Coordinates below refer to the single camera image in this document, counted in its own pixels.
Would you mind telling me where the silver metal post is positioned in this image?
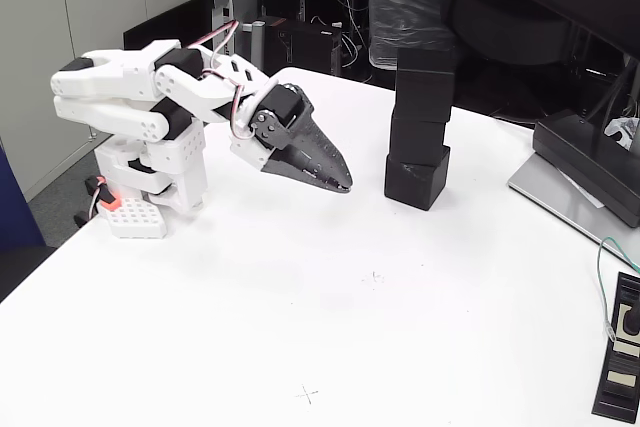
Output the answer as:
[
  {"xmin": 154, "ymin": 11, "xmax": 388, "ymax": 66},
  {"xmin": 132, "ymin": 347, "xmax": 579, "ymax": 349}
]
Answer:
[{"xmin": 243, "ymin": 20, "xmax": 266, "ymax": 76}]

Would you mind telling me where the silver monitor stand base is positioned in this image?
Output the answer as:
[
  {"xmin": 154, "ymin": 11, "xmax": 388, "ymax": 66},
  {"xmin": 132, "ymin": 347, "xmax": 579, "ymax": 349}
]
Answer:
[{"xmin": 507, "ymin": 151, "xmax": 640, "ymax": 268}]

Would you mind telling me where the red white black servo cable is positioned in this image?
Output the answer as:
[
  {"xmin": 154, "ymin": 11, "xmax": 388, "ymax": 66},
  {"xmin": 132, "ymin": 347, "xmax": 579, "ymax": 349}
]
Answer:
[{"xmin": 187, "ymin": 20, "xmax": 252, "ymax": 141}]

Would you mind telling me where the green cable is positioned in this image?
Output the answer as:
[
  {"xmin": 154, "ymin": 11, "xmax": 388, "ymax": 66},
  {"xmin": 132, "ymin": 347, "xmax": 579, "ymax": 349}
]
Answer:
[{"xmin": 595, "ymin": 236, "xmax": 640, "ymax": 341}]

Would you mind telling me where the crumpled white bag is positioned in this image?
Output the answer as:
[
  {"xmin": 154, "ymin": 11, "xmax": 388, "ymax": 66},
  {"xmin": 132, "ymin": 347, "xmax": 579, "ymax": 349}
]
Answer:
[{"xmin": 603, "ymin": 116, "xmax": 640, "ymax": 151}]

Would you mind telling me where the black cube block, scratched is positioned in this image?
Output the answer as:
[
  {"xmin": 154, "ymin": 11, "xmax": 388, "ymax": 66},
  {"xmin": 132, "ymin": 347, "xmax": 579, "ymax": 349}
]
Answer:
[{"xmin": 383, "ymin": 146, "xmax": 451, "ymax": 212}]

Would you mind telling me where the black power plug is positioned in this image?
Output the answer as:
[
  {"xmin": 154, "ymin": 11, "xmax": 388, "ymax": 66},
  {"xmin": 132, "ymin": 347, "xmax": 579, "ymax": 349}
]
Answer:
[{"xmin": 623, "ymin": 294, "xmax": 640, "ymax": 338}]

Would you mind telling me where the blue partition panel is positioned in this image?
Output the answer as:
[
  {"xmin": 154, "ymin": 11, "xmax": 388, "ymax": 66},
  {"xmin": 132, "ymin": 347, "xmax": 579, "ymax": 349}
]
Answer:
[{"xmin": 0, "ymin": 139, "xmax": 46, "ymax": 253}]

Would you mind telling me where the bin with clear plastic bag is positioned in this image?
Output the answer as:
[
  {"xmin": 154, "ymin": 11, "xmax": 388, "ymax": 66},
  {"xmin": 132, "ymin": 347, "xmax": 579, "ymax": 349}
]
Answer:
[{"xmin": 361, "ymin": 0, "xmax": 461, "ymax": 72}]

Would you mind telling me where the black dock box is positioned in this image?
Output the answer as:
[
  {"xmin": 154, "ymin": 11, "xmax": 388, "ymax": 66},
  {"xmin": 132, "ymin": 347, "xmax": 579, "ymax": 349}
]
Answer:
[{"xmin": 531, "ymin": 109, "xmax": 640, "ymax": 228}]

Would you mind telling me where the black computer tower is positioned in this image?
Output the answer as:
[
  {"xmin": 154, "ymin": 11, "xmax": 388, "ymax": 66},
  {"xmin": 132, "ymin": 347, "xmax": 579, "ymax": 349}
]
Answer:
[{"xmin": 263, "ymin": 16, "xmax": 344, "ymax": 77}]

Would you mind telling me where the black cube block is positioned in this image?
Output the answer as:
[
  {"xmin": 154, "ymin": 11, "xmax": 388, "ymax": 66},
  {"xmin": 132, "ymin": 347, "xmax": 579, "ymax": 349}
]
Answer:
[
  {"xmin": 394, "ymin": 48, "xmax": 457, "ymax": 123},
  {"xmin": 383, "ymin": 146, "xmax": 451, "ymax": 212},
  {"xmin": 389, "ymin": 109, "xmax": 449, "ymax": 164}
]

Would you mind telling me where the orange black table clamp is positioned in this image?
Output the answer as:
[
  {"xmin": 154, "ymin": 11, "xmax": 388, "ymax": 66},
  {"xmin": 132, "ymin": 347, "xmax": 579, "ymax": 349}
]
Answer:
[{"xmin": 73, "ymin": 174, "xmax": 121, "ymax": 228}]

